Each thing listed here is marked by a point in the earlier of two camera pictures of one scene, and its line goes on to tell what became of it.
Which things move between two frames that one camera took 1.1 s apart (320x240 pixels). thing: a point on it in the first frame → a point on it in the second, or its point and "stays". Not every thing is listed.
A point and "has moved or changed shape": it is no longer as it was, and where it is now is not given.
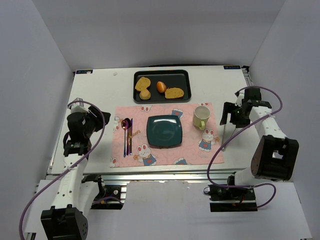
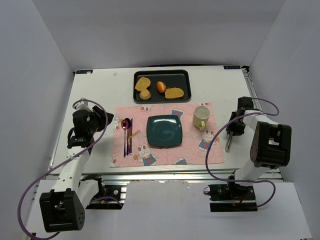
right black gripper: (228, 113) → (233, 129)
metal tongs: (224, 148) has moved or changed shape
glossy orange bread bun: (161, 86) stays
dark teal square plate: (164, 131) stays
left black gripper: (99, 118) stays
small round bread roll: (145, 94) stays
